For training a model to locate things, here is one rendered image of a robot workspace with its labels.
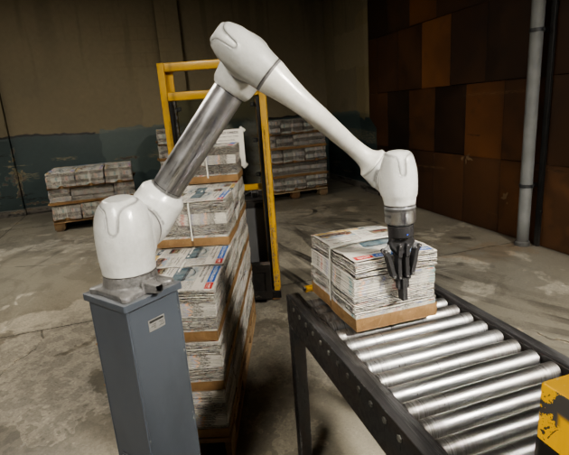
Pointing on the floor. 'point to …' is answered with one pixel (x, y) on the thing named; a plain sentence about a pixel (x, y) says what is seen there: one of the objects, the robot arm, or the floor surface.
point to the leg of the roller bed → (301, 394)
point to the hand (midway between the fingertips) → (402, 288)
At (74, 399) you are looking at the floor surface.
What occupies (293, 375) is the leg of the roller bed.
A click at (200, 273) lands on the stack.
